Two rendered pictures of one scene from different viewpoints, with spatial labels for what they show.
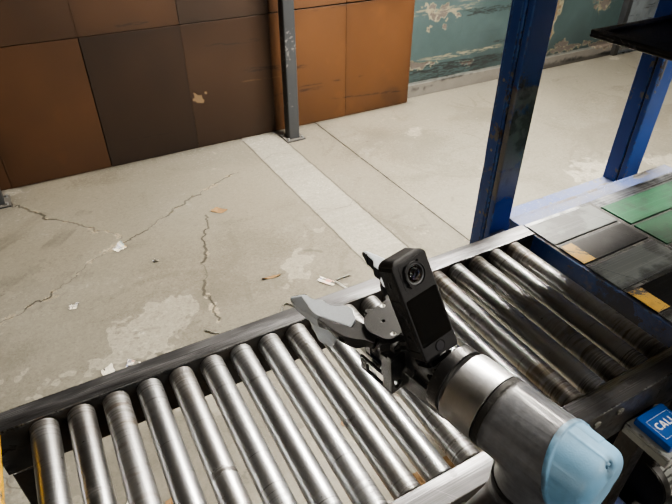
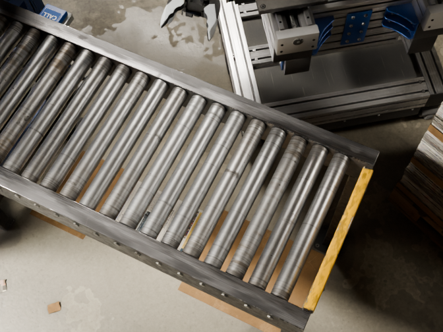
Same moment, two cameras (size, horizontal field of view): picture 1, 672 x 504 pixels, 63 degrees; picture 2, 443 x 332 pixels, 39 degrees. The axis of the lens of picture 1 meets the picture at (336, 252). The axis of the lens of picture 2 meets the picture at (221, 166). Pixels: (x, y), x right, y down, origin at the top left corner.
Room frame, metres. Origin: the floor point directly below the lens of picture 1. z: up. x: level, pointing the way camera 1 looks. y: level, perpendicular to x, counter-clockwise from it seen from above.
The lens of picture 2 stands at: (0.92, 0.78, 2.38)
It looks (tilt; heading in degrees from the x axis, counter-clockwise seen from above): 65 degrees down; 239
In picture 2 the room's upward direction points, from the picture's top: 4 degrees counter-clockwise
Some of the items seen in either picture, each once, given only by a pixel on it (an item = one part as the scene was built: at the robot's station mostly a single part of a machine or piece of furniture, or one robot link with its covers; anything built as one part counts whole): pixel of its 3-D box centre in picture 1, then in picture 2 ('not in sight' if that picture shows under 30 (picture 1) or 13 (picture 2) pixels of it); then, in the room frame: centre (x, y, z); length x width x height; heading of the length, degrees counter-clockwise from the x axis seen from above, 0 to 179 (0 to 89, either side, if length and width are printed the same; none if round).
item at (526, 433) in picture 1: (545, 450); not in sight; (0.29, -0.19, 1.21); 0.11 x 0.08 x 0.09; 40
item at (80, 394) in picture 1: (313, 326); (85, 221); (0.94, 0.05, 0.74); 1.34 x 0.05 x 0.12; 119
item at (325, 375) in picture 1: (344, 402); (145, 151); (0.69, -0.02, 0.77); 0.47 x 0.05 x 0.05; 29
